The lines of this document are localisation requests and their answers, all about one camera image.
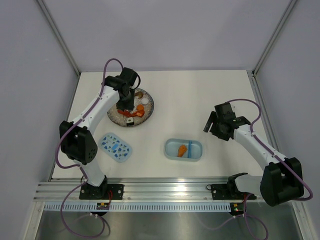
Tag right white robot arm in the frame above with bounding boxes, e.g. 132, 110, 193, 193
204, 102, 304, 207

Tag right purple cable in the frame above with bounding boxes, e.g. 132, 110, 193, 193
199, 98, 314, 239

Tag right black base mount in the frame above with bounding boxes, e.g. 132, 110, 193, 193
205, 183, 249, 201

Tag terrazzo pattern lunch box lid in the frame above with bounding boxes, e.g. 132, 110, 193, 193
98, 132, 133, 163

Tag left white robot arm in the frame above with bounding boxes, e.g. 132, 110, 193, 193
57, 67, 141, 199

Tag orange fried food piece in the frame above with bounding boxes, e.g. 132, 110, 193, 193
177, 144, 188, 158

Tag sushi roll piece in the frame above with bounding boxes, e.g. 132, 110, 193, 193
126, 117, 135, 126

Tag aluminium rail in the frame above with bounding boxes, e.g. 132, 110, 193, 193
34, 176, 303, 202

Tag white slotted cable duct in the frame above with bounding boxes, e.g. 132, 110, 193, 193
43, 202, 231, 213

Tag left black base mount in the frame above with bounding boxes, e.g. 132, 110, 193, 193
79, 183, 124, 200

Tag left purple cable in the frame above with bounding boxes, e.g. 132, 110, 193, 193
54, 58, 125, 237

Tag purple cable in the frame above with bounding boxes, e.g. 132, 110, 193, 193
54, 58, 125, 237
199, 98, 314, 239

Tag orange carrot pieces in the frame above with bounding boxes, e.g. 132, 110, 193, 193
131, 104, 145, 118

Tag blue lunch box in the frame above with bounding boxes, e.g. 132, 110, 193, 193
164, 138, 203, 162

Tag speckled round plate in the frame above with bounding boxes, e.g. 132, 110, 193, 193
107, 88, 155, 127

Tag aluminium frame post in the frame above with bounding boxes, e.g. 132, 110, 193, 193
34, 0, 81, 79
251, 0, 299, 77

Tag white round radish slice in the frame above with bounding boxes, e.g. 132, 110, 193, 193
141, 98, 149, 105

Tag red sausage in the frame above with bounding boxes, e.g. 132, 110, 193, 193
117, 109, 133, 118

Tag left aluminium frame post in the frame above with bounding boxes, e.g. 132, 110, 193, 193
34, 0, 81, 79

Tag right aluminium frame post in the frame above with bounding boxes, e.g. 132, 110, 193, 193
251, 0, 299, 77

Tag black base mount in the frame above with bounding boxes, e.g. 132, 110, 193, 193
205, 183, 249, 201
79, 183, 124, 200

